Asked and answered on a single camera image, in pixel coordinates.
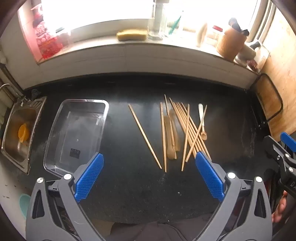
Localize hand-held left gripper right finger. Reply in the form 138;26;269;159
195;151;274;241

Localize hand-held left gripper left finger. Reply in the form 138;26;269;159
25;152;105;241

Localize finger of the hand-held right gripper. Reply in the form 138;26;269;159
280;132;296;153
264;135;296;173

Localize brown wooden spoon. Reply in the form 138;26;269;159
164;115;176;161

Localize clear plastic tray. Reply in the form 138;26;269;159
43;99;110;178

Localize bundle of wooden chopsticks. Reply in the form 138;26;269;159
159;94;211;173

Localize small white-handled wooden spoon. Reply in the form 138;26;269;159
198;103;208;140

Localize long bamboo chopstick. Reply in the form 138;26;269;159
128;104;162;169

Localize person's right hand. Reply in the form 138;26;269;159
271;191;290;224

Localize teal plastic bowl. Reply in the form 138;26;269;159
19;193;31;220

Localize stainless steel sink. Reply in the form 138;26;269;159
1;97;47;175

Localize orange plastic cup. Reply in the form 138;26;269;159
18;123;30;143

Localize large plywood board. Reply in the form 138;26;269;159
261;11;296;142

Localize white stone mortar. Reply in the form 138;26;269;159
234;43;257;65

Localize metal faucet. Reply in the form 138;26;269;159
0;83;26;106

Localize brown wooden utensil holder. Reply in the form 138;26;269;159
216;25;247;62

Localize jar with red lid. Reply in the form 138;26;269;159
211;25;224;45

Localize pale bottle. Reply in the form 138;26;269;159
196;23;208;47

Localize clear jar with dark lid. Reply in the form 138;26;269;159
55;27;71;47

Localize red dish soap bottle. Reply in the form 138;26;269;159
31;4;63;60

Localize yellow sponge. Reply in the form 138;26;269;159
116;29;148;42

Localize teal brush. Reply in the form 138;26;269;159
168;15;182;36

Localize clear drinking glass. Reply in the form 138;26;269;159
147;0;167;40

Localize black wire rack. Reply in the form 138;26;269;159
251;73;284;135

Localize dark kitchen utensil handles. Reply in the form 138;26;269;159
228;18;250;37

